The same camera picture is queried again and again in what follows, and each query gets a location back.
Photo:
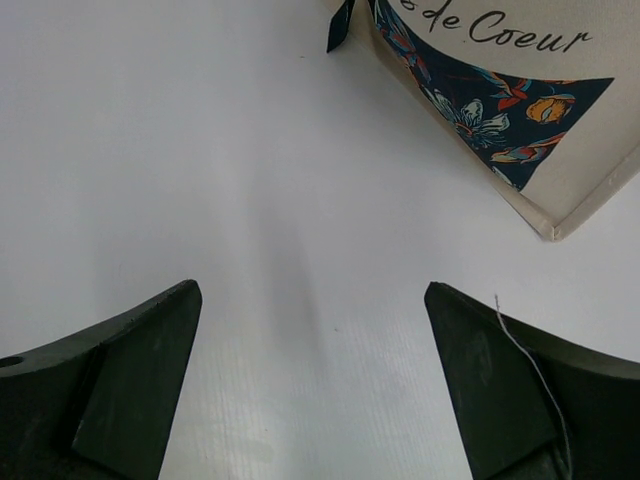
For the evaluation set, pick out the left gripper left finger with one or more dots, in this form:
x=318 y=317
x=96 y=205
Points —
x=100 y=403

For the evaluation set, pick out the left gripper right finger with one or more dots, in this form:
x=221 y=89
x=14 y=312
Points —
x=528 y=404

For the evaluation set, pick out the cream canvas tote bag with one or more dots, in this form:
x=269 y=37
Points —
x=545 y=94

